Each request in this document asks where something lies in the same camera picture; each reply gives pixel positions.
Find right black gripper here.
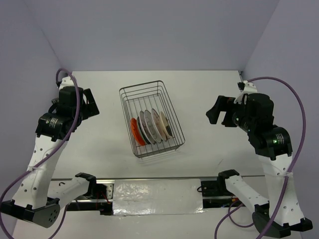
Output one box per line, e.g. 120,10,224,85
205,94,255,131

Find plate with orange sunburst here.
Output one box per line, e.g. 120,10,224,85
151,109,167,141

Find white plate grey lines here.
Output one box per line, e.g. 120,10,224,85
144,110,162,143

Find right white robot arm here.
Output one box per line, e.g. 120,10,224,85
206,80,313,239

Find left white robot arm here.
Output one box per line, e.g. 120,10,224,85
0,77,99,228

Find cream plate with dark edge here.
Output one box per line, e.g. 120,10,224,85
159,112,172,138

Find white plate with pink pattern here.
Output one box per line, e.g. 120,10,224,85
139,111,156,144

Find green rimmed white plate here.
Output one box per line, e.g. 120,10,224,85
137,117,150,145

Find silver foil covered panel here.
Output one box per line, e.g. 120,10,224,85
113,179,203,216

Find metal wire dish rack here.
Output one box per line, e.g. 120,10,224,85
119,81,185,158

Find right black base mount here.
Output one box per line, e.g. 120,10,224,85
196,180,227,197

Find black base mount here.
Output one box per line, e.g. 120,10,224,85
196,180,227,197
89,183,114,216

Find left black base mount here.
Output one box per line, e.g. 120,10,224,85
89,183,114,216

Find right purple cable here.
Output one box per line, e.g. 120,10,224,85
214,76,307,239

